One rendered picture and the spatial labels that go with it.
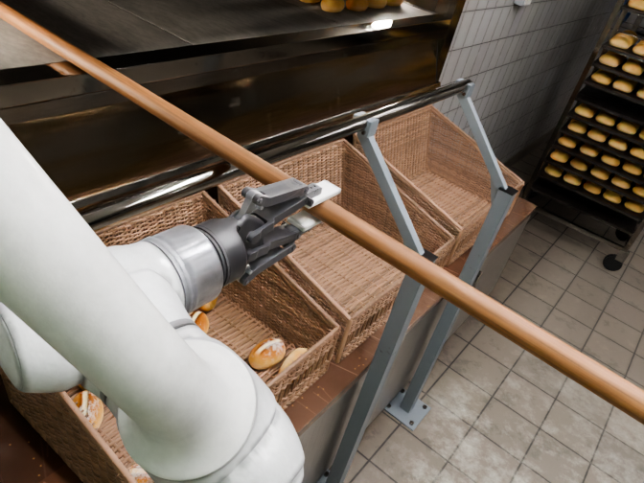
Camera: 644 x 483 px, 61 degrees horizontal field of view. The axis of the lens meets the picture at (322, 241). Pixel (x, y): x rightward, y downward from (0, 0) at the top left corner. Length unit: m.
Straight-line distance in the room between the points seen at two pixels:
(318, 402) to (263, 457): 0.86
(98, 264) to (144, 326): 0.04
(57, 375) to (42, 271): 0.22
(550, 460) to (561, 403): 0.31
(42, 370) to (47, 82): 0.66
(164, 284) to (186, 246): 0.06
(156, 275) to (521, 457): 1.85
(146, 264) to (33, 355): 0.12
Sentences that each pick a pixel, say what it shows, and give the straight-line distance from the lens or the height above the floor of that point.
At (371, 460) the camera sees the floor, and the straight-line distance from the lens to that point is 1.97.
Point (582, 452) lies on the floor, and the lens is 2.38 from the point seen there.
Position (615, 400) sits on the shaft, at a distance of 0.66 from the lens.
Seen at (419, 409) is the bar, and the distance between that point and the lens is 2.15.
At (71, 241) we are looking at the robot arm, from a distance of 0.30.
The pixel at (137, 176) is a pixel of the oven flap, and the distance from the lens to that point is 1.24.
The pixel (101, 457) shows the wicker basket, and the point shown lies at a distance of 1.03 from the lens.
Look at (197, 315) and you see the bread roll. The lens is 1.34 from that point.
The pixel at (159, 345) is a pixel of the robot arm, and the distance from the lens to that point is 0.33.
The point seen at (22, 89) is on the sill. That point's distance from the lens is 1.05.
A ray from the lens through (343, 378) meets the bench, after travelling 1.36.
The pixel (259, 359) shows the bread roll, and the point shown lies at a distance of 1.29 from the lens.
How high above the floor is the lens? 1.58
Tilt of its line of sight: 35 degrees down
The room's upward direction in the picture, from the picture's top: 14 degrees clockwise
